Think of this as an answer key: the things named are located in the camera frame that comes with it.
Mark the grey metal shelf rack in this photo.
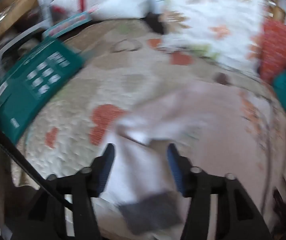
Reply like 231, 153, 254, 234
0, 0, 52, 80

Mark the orange patterned cloth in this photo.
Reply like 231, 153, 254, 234
258, 20, 286, 85

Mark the white plastic bag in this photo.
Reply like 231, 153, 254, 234
50, 0, 158, 20

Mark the brown cardboard box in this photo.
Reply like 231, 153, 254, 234
0, 0, 42, 40

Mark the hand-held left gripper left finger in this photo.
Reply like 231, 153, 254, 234
10, 143, 115, 240

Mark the pale blue colourful box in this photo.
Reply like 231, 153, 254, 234
42, 11, 93, 40

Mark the teal cardboard box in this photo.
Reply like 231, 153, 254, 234
0, 36, 86, 144

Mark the pale pink small garment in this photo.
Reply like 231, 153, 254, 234
100, 81, 273, 237

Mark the patchwork quilt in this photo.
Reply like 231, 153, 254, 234
0, 17, 286, 240

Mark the black cable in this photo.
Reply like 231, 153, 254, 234
0, 116, 73, 209

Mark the white floral pillow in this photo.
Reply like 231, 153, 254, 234
155, 0, 268, 73

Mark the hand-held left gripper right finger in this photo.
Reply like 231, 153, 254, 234
167, 143, 274, 240

